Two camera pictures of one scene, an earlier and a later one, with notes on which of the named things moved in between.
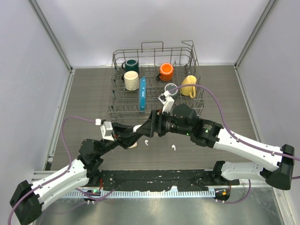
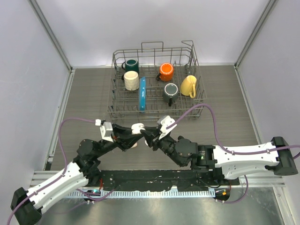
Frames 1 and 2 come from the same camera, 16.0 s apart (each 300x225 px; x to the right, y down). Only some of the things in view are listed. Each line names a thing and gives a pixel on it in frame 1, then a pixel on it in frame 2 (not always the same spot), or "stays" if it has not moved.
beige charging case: x=133 y=146 stays
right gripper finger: x=146 y=127 -> x=156 y=131
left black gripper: x=125 y=139 stays
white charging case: x=134 y=128 stays
